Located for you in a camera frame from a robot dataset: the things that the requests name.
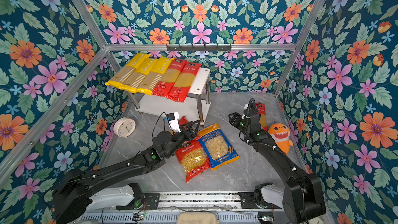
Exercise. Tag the red spaghetti pack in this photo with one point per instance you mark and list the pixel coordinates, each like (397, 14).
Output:
(168, 80)
(181, 87)
(263, 119)

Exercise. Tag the orange shark plush toy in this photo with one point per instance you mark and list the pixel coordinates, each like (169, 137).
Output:
(281, 135)

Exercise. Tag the white two-tier shelf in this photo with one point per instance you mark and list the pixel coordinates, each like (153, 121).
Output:
(195, 107)

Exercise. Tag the black hook rail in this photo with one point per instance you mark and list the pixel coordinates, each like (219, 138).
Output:
(194, 48)

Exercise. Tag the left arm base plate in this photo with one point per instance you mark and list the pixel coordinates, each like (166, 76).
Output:
(149, 201)

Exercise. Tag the red macaroni bag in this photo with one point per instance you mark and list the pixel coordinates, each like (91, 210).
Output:
(182, 121)
(193, 158)

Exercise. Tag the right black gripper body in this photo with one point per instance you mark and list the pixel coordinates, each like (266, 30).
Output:
(240, 123)

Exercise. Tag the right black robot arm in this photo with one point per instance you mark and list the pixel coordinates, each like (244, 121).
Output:
(301, 197)

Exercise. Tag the round cream alarm clock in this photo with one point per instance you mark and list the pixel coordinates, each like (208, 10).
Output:
(124, 127)

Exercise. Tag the yellow spaghetti bag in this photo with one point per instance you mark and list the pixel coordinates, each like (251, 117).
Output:
(121, 76)
(156, 73)
(137, 77)

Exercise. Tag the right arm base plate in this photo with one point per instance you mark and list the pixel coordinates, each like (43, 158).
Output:
(247, 201)

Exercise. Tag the beige box at bottom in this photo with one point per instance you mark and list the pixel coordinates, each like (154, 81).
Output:
(197, 218)

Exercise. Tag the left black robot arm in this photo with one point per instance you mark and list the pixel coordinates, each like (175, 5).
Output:
(72, 195)

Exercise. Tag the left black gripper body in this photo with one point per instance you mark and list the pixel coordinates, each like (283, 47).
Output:
(178, 138)

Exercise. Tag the blue orecchiette pasta bag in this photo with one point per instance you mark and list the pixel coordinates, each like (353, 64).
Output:
(217, 147)

